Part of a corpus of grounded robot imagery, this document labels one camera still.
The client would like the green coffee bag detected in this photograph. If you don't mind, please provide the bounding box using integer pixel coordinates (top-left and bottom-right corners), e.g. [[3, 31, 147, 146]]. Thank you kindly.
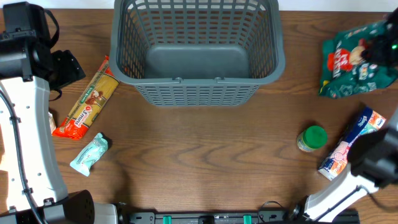
[[318, 21, 397, 99]]

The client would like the green lid jar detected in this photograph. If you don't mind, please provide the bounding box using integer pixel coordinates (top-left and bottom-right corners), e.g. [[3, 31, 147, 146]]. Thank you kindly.
[[296, 126, 328, 152]]

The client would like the grey plastic basket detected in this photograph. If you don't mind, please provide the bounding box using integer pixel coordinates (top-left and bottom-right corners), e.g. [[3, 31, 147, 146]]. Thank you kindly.
[[110, 0, 285, 106]]

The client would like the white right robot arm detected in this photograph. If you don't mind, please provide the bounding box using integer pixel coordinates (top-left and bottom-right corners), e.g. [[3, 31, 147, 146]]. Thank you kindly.
[[287, 12, 397, 223]]

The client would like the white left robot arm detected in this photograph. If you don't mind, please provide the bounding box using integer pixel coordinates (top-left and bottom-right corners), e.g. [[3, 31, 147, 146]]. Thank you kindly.
[[1, 2, 118, 224]]

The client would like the colourful tissue pack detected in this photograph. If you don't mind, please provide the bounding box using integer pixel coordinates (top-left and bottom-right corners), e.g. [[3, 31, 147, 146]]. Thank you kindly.
[[318, 106, 386, 180]]

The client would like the orange spaghetti packet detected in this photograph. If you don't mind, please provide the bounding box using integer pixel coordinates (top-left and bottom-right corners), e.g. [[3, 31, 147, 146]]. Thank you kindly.
[[52, 56, 119, 140]]

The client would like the beige brown snack bag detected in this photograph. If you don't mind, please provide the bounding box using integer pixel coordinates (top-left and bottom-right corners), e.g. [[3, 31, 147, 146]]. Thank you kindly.
[[49, 112, 57, 133]]

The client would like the teal wipes packet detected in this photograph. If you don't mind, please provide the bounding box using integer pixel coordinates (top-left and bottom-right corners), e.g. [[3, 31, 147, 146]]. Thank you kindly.
[[70, 133, 108, 177]]

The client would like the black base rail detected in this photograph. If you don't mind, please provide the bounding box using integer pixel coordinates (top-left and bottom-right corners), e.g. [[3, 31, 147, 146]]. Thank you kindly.
[[118, 208, 361, 224]]

